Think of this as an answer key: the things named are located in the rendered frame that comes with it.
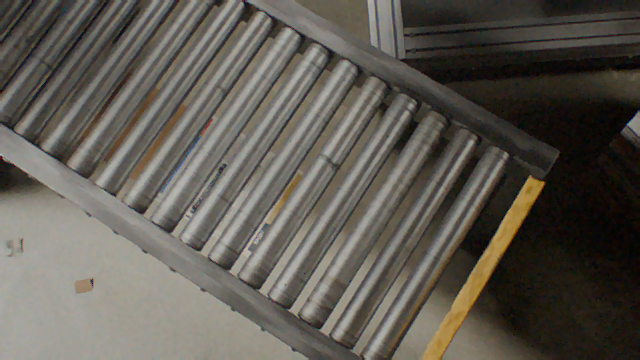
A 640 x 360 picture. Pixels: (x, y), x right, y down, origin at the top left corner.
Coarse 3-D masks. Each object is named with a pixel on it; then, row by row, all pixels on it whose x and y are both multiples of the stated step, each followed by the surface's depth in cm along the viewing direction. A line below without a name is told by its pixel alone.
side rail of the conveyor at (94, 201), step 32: (0, 128) 150; (32, 160) 148; (64, 192) 146; (96, 192) 146; (128, 224) 144; (160, 256) 142; (192, 256) 142; (224, 288) 140; (256, 320) 138; (288, 320) 138; (320, 352) 136
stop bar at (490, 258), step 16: (528, 192) 139; (512, 208) 139; (528, 208) 139; (512, 224) 138; (496, 240) 138; (496, 256) 137; (480, 272) 136; (464, 288) 136; (480, 288) 136; (464, 304) 135; (448, 320) 135; (448, 336) 134; (432, 352) 133
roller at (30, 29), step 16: (48, 0) 156; (64, 0) 158; (32, 16) 155; (48, 16) 157; (16, 32) 155; (32, 32) 155; (0, 48) 154; (16, 48) 154; (32, 48) 157; (0, 64) 153; (16, 64) 155; (0, 80) 154
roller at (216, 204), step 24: (312, 48) 151; (312, 72) 150; (288, 96) 148; (264, 120) 148; (288, 120) 149; (264, 144) 147; (240, 168) 145; (216, 192) 144; (240, 192) 147; (192, 216) 145; (216, 216) 144; (192, 240) 142
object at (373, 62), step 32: (256, 0) 154; (288, 0) 153; (320, 32) 151; (384, 64) 149; (416, 96) 147; (448, 96) 147; (448, 128) 151; (480, 128) 145; (512, 128) 145; (512, 160) 146; (544, 160) 143
